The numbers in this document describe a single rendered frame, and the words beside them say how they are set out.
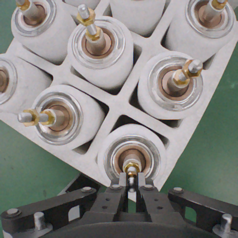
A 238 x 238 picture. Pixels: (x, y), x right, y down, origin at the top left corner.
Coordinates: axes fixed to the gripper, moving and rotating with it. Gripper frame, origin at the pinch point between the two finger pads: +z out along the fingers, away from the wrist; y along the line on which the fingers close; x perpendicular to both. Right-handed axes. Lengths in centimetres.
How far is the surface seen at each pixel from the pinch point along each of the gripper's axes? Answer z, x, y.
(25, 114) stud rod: 1.5, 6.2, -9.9
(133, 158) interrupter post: 7.6, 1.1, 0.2
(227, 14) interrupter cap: 9.8, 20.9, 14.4
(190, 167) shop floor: 35.3, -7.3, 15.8
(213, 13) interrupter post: 7.9, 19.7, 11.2
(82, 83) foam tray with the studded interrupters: 17.3, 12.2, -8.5
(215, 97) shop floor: 35.2, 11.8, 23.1
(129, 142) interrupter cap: 9.9, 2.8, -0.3
